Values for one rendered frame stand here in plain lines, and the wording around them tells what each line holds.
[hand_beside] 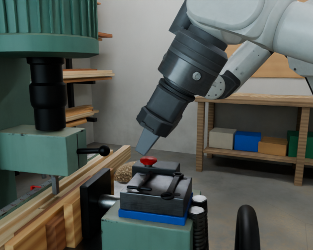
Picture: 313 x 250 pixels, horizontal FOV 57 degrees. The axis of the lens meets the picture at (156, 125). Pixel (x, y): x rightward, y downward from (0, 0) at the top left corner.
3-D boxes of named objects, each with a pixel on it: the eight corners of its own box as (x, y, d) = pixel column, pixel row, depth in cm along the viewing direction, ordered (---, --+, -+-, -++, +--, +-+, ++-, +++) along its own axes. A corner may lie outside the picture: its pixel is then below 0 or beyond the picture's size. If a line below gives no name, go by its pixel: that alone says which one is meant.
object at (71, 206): (75, 248, 45) (72, 203, 44) (65, 246, 46) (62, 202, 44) (115, 202, 61) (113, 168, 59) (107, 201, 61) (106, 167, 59)
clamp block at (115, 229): (189, 290, 41) (190, 232, 39) (101, 273, 44) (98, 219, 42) (200, 232, 55) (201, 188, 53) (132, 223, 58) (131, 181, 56)
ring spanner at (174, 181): (173, 201, 39) (173, 198, 39) (158, 200, 40) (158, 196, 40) (185, 175, 49) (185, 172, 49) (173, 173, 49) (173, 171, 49)
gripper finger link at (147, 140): (132, 147, 51) (149, 117, 49) (148, 156, 50) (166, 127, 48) (129, 149, 49) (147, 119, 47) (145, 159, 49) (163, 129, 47)
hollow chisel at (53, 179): (56, 194, 53) (54, 168, 52) (52, 194, 53) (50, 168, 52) (59, 192, 54) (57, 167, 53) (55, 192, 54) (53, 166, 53)
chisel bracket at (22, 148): (68, 186, 48) (65, 136, 46) (-2, 177, 52) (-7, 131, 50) (90, 170, 55) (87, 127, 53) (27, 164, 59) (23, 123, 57)
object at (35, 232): (17, 284, 38) (13, 245, 37) (8, 282, 38) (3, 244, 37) (99, 202, 61) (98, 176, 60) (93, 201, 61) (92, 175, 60)
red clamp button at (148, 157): (154, 166, 49) (154, 160, 48) (137, 164, 49) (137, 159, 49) (159, 160, 52) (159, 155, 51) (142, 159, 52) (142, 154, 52)
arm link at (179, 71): (176, 149, 42) (221, 77, 38) (121, 114, 43) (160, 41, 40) (189, 131, 54) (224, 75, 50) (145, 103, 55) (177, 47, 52)
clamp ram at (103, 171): (124, 244, 45) (123, 191, 44) (81, 237, 47) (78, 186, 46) (141, 216, 54) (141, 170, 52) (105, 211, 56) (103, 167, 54)
